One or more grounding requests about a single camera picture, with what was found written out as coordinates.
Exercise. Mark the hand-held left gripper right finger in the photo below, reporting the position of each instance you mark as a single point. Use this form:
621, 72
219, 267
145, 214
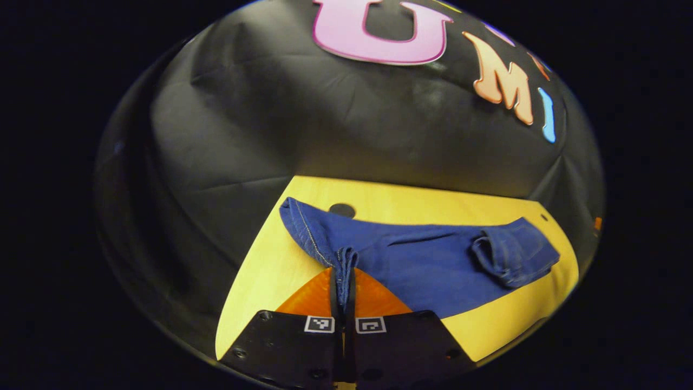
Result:
400, 346

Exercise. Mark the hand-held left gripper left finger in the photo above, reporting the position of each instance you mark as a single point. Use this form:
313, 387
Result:
287, 346

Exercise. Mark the blue denim jeans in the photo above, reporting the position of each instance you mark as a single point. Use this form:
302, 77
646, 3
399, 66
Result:
411, 260

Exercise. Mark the black backdrop cloth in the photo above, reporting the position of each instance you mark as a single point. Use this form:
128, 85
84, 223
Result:
270, 124

